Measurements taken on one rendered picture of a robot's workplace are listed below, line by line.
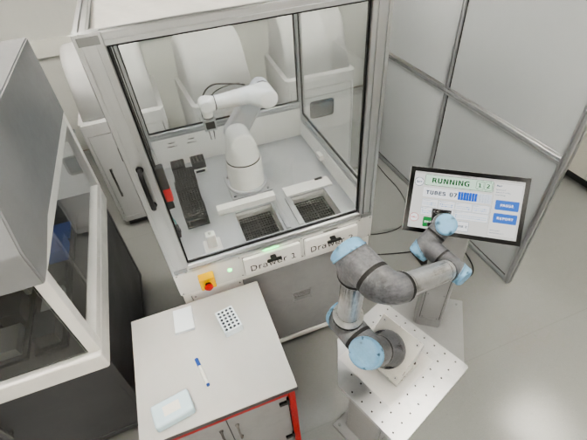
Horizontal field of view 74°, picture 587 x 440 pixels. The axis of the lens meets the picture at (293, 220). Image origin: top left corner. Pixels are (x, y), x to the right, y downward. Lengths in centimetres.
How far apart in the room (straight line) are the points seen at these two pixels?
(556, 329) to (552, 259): 63
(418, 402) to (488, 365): 112
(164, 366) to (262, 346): 42
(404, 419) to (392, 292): 67
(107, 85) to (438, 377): 159
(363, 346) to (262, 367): 48
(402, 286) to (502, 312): 192
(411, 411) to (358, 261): 74
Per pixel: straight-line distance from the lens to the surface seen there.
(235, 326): 182
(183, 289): 196
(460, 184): 198
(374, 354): 147
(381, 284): 113
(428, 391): 174
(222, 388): 174
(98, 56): 135
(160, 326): 198
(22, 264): 144
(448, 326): 279
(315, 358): 261
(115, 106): 140
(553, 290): 330
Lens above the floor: 231
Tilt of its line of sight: 43 degrees down
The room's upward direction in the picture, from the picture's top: 5 degrees counter-clockwise
